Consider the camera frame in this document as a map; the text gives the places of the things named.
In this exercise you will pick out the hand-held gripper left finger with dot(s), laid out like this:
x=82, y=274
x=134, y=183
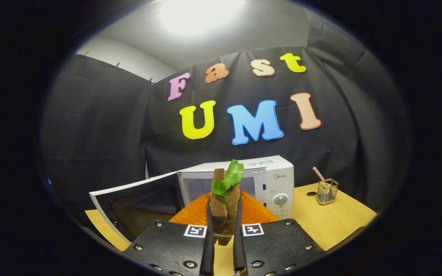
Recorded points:
x=208, y=249

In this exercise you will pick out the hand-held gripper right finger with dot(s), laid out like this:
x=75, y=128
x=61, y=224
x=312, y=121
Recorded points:
x=238, y=249

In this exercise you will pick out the brown bread lettuce sandwich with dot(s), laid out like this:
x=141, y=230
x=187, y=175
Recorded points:
x=221, y=211

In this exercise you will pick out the white microwave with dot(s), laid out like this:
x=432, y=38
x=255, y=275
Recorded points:
x=278, y=180

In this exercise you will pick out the black backdrop cloth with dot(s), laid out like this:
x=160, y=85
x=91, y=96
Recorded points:
x=340, y=134

